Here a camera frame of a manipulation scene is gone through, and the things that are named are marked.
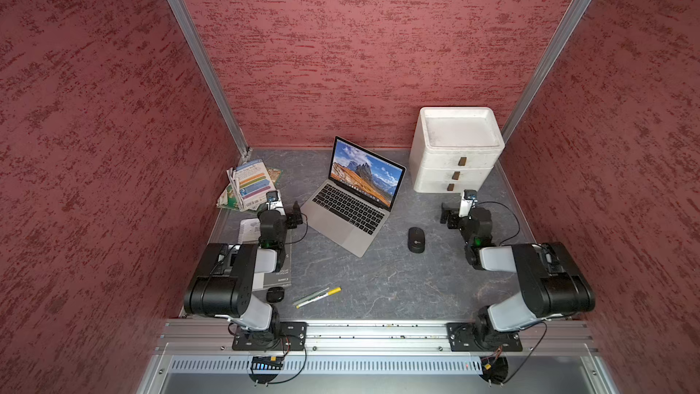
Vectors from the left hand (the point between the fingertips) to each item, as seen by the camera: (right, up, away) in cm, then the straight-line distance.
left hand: (284, 207), depth 94 cm
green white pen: (+11, -26, -14) cm, 31 cm away
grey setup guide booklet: (+2, -21, -10) cm, 23 cm away
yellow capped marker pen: (+17, -25, -12) cm, 33 cm away
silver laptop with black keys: (+25, +1, +9) cm, 27 cm away
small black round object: (+1, -24, -14) cm, 28 cm away
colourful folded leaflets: (-18, +7, +13) cm, 23 cm away
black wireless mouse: (+46, -11, -4) cm, 47 cm away
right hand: (+61, 0, +1) cm, 61 cm away
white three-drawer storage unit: (+59, +20, -5) cm, 62 cm away
